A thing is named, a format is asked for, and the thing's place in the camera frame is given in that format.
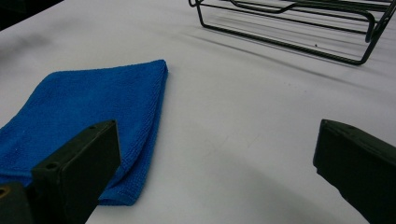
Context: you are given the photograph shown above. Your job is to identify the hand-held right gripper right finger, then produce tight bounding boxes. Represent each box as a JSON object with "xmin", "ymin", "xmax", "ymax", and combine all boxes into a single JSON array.
[{"xmin": 312, "ymin": 119, "xmax": 396, "ymax": 224}]

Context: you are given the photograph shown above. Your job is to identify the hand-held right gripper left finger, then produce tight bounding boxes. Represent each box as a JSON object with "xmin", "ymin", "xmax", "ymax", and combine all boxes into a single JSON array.
[{"xmin": 31, "ymin": 119, "xmax": 122, "ymax": 224}]

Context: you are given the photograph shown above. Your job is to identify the blue microfibre towel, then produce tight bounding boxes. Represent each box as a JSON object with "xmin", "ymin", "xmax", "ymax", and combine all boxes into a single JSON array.
[{"xmin": 0, "ymin": 59, "xmax": 169, "ymax": 207}]

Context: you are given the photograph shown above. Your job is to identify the black wire rack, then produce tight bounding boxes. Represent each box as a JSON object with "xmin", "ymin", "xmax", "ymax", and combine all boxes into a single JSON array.
[{"xmin": 188, "ymin": 0, "xmax": 396, "ymax": 66}]

